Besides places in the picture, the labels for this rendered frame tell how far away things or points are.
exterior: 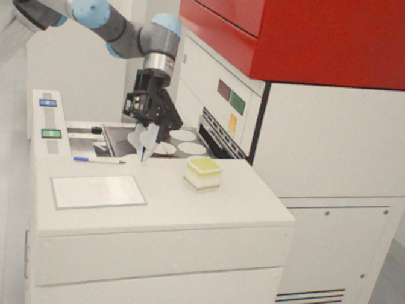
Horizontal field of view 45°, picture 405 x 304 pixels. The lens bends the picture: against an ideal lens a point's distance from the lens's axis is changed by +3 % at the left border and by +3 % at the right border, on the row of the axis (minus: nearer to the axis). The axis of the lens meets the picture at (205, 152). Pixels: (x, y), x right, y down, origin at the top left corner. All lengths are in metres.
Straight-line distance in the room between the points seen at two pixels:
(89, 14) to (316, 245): 1.16
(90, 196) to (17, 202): 1.85
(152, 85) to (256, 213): 0.41
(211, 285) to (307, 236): 0.63
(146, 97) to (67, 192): 0.30
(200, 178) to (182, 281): 0.26
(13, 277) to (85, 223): 1.41
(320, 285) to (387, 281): 1.04
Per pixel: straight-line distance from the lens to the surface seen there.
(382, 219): 1.96
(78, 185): 1.23
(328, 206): 1.78
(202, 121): 1.87
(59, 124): 1.59
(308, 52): 1.48
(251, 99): 1.50
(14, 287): 2.43
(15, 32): 1.57
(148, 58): 1.17
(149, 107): 1.11
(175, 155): 1.60
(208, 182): 1.26
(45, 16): 1.55
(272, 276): 1.33
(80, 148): 1.62
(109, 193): 1.20
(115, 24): 1.18
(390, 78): 1.67
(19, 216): 2.89
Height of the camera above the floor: 1.57
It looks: 24 degrees down
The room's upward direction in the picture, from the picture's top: 11 degrees clockwise
